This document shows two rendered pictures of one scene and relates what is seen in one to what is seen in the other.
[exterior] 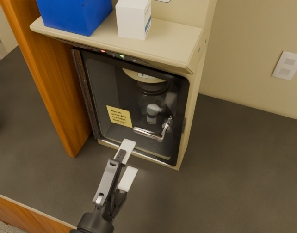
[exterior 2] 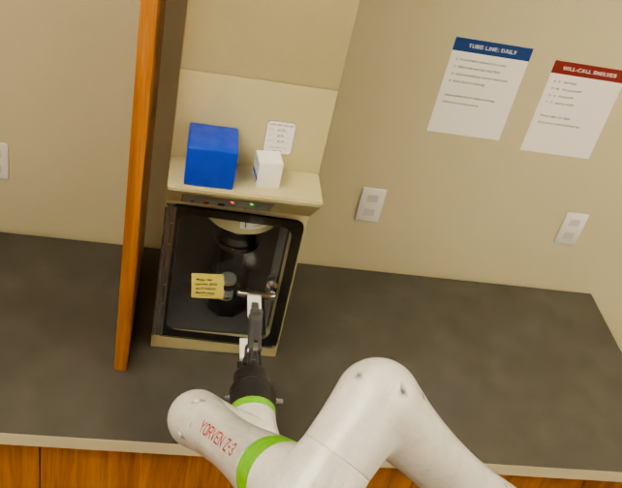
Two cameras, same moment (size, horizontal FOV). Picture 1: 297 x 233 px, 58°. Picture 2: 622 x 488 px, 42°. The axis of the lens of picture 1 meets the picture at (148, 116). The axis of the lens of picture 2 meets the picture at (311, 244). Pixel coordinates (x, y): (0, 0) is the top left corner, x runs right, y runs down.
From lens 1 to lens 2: 127 cm
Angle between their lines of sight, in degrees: 28
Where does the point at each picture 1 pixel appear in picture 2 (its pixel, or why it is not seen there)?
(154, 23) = not seen: hidden behind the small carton
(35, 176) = (82, 404)
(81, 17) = (231, 173)
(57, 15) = (204, 174)
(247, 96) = (327, 253)
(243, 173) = (352, 344)
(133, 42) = (271, 191)
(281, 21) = (357, 153)
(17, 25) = (139, 185)
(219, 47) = not seen: hidden behind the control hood
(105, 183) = (256, 330)
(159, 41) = (291, 188)
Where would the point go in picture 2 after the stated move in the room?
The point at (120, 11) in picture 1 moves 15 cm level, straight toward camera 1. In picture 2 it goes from (263, 167) to (300, 208)
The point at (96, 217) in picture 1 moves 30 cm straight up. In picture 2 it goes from (255, 365) to (280, 251)
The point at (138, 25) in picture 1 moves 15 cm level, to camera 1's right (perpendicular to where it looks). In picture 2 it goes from (275, 176) to (339, 170)
